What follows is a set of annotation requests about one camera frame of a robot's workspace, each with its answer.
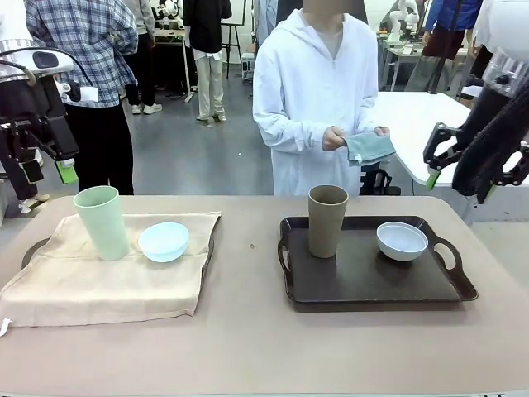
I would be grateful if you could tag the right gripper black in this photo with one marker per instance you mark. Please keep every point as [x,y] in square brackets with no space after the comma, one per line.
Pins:
[487,136]

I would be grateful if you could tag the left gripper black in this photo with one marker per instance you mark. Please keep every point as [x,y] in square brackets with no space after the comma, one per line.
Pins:
[25,99]

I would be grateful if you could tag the pale green plastic cup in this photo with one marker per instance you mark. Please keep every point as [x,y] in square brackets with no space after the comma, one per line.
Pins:
[103,227]

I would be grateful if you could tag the teal cloth mat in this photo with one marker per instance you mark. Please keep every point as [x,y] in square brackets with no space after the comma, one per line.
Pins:
[370,151]

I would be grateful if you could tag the pale blue bowl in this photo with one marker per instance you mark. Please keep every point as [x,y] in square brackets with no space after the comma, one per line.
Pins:
[401,250]
[163,246]

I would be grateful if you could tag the beige cloth mat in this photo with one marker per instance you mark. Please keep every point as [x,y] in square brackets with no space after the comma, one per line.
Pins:
[103,289]

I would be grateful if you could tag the tan plastic cup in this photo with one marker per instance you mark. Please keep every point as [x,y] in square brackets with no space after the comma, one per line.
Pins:
[326,227]

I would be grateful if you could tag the person left forearm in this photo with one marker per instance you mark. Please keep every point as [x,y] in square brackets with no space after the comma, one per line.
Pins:
[369,118]

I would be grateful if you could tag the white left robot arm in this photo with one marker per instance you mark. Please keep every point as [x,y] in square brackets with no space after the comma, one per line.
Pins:
[45,60]

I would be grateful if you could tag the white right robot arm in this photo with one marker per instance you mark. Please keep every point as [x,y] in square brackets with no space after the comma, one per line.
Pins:
[510,29]

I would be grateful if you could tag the person right forearm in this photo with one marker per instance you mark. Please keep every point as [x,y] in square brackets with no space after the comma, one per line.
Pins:
[289,136]

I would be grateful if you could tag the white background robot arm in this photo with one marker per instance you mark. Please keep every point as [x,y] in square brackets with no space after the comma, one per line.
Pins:
[401,20]

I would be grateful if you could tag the dark brown plastic tray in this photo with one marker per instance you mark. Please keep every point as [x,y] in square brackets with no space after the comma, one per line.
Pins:
[372,281]
[211,253]

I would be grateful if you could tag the person left hand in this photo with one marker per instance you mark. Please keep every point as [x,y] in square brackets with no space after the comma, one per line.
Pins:
[382,131]

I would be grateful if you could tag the person right hand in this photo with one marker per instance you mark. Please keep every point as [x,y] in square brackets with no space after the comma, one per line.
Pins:
[332,140]

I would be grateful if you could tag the white background table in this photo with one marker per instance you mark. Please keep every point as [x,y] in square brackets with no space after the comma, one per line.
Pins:
[413,124]

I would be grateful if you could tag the black stool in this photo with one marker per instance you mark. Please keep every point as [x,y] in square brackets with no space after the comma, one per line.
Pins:
[380,182]

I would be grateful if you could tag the bystander in plaid shirt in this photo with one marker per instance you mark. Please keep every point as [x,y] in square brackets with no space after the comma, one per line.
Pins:
[87,54]

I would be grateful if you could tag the bystander in blue jacket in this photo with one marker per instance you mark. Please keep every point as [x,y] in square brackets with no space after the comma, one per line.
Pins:
[448,29]

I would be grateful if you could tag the bystander in dark clothes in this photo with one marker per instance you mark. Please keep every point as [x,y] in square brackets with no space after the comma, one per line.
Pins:
[144,54]

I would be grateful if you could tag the background work desk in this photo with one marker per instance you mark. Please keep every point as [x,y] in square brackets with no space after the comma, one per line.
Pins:
[173,39]

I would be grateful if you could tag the person in white hoodie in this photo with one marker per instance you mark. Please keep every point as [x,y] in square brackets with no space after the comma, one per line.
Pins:
[314,74]

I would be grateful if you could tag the bystander in black jacket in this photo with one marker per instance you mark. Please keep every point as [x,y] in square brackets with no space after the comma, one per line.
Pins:
[208,41]

